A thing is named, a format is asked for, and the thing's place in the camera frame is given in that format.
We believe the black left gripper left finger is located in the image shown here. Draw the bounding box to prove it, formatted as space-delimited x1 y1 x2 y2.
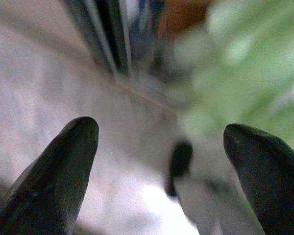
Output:
0 116 99 235

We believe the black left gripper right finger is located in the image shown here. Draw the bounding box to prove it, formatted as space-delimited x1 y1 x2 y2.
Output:
222 123 294 235

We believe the green plastic stool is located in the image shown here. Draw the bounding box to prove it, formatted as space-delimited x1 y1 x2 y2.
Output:
173 0 294 157

